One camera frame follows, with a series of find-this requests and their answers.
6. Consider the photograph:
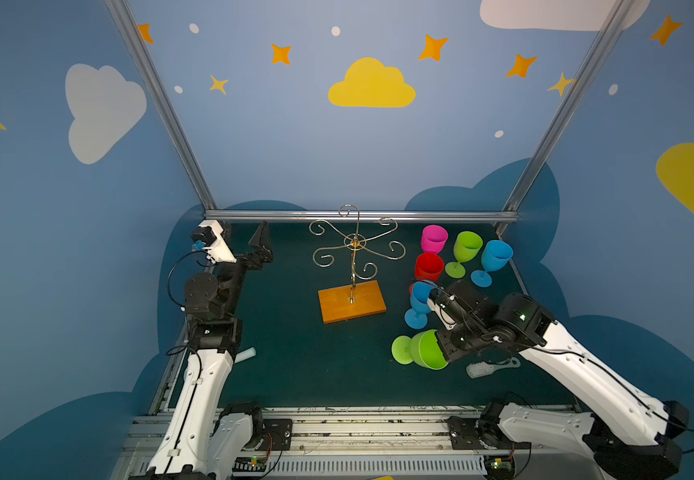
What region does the green wine glass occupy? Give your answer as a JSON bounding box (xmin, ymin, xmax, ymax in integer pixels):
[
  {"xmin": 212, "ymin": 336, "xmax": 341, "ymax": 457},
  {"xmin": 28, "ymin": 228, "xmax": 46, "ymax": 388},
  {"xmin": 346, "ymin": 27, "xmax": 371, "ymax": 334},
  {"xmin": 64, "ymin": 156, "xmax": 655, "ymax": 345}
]
[
  {"xmin": 445, "ymin": 231, "xmax": 483, "ymax": 279},
  {"xmin": 391, "ymin": 330, "xmax": 449, "ymax": 370}
]

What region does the blue wine glass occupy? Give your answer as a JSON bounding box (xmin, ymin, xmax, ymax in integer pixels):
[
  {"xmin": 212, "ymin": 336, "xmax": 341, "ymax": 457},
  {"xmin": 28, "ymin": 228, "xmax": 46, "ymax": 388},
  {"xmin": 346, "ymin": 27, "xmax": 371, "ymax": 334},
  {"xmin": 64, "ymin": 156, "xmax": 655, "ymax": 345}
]
[
  {"xmin": 470, "ymin": 240, "xmax": 514, "ymax": 288},
  {"xmin": 404, "ymin": 280, "xmax": 436, "ymax": 330}
]

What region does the red wine glass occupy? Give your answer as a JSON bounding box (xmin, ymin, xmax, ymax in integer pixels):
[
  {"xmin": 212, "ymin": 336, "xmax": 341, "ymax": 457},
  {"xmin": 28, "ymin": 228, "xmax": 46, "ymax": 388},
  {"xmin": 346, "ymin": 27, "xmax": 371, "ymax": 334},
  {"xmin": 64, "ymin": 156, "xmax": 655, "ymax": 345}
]
[{"xmin": 414, "ymin": 253, "xmax": 445, "ymax": 283}]

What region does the magenta wine glass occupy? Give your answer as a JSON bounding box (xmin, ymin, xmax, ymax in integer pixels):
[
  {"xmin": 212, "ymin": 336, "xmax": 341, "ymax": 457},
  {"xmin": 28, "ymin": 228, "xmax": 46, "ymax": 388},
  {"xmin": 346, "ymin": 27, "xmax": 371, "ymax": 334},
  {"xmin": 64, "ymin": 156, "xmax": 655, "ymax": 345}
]
[{"xmin": 421, "ymin": 225, "xmax": 449, "ymax": 255}]

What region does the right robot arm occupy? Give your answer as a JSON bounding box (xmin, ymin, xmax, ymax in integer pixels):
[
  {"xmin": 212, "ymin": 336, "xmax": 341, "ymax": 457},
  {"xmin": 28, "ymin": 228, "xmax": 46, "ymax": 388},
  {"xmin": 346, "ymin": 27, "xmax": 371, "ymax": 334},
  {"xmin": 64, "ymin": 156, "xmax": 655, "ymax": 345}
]
[{"xmin": 427, "ymin": 285, "xmax": 690, "ymax": 479}]

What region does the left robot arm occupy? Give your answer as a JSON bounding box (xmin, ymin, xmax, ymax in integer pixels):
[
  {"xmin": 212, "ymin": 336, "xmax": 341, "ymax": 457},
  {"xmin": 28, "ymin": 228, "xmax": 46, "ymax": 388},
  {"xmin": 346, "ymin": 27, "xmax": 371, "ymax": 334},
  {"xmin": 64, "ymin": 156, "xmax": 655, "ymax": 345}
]
[{"xmin": 140, "ymin": 220, "xmax": 274, "ymax": 479}]

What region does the wooden rack base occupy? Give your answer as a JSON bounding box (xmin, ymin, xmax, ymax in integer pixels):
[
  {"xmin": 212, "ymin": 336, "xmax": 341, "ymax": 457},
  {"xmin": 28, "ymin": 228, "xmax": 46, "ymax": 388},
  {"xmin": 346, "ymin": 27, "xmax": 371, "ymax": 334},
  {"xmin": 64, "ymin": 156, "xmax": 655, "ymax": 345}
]
[{"xmin": 318, "ymin": 280, "xmax": 387, "ymax": 324}]

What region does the white scrub brush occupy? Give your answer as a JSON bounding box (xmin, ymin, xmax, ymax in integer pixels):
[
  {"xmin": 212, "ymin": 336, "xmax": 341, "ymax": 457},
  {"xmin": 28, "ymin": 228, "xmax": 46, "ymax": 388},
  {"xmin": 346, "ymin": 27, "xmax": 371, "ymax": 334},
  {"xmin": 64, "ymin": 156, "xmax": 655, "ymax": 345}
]
[{"xmin": 466, "ymin": 357, "xmax": 521, "ymax": 379}]

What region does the light blue plastic scoop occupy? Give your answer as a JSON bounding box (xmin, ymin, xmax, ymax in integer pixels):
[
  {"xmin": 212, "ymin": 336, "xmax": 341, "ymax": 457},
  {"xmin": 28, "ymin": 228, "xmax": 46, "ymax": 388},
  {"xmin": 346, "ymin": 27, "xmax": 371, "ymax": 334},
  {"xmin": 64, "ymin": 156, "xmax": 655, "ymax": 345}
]
[{"xmin": 235, "ymin": 347, "xmax": 257, "ymax": 363}]

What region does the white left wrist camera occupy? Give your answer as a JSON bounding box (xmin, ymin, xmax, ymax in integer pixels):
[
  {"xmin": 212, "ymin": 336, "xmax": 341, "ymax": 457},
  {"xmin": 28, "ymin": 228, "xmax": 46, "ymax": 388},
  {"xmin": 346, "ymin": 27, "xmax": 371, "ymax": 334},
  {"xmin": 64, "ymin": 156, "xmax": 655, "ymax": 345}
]
[{"xmin": 190, "ymin": 219, "xmax": 237, "ymax": 264}]

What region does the gold wire wine glass rack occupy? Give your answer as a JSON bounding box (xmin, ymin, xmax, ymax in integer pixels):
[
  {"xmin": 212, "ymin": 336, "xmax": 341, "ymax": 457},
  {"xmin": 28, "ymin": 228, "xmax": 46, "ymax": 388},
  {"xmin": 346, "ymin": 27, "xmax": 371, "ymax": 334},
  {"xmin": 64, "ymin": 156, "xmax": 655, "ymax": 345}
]
[{"xmin": 308, "ymin": 204, "xmax": 407, "ymax": 287}]

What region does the horizontal aluminium back rail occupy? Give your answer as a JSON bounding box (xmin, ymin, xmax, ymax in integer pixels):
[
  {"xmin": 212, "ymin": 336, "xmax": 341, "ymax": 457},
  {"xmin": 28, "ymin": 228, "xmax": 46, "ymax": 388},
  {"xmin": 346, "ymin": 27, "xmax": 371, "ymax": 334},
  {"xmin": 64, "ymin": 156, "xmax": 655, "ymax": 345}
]
[{"xmin": 204, "ymin": 209, "xmax": 519, "ymax": 224}]

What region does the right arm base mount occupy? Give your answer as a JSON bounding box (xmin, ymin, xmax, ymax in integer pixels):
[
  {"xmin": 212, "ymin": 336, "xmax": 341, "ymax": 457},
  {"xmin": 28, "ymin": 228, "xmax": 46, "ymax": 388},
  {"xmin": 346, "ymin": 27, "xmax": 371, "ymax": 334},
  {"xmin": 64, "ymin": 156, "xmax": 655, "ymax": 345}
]
[{"xmin": 446, "ymin": 399, "xmax": 597, "ymax": 456}]

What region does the front aluminium rail bed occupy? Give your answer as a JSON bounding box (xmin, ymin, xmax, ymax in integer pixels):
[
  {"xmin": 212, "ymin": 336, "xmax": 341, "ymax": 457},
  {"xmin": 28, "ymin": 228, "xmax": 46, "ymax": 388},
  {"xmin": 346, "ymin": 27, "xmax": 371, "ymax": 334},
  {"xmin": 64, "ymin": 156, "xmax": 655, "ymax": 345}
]
[{"xmin": 109, "ymin": 406, "xmax": 612, "ymax": 480}]

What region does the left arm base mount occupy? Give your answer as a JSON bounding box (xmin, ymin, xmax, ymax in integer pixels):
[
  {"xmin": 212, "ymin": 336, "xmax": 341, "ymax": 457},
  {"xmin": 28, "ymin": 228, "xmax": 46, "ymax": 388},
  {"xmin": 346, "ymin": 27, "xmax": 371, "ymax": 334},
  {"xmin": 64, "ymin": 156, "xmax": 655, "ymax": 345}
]
[{"xmin": 206, "ymin": 402, "xmax": 293, "ymax": 479}]

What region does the left aluminium frame post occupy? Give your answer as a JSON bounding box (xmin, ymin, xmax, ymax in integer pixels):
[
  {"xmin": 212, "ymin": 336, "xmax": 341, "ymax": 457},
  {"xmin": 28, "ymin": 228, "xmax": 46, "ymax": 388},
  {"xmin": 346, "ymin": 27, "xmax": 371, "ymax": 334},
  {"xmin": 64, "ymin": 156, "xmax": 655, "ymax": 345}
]
[{"xmin": 104, "ymin": 0, "xmax": 216, "ymax": 219}]

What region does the aluminium frame post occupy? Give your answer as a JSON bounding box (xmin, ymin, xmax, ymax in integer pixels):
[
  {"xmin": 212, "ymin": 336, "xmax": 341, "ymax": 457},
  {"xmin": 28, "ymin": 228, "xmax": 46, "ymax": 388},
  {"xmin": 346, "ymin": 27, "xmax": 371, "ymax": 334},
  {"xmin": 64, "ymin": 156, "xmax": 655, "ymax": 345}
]
[
  {"xmin": 104, "ymin": 0, "xmax": 216, "ymax": 219},
  {"xmin": 503, "ymin": 0, "xmax": 635, "ymax": 215}
]

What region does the right aluminium frame post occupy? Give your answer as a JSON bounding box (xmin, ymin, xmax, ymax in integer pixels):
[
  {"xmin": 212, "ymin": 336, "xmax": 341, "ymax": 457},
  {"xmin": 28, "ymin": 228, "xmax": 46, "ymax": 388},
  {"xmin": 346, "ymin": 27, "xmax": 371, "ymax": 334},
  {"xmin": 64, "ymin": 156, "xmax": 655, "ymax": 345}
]
[{"xmin": 503, "ymin": 0, "xmax": 635, "ymax": 215}]

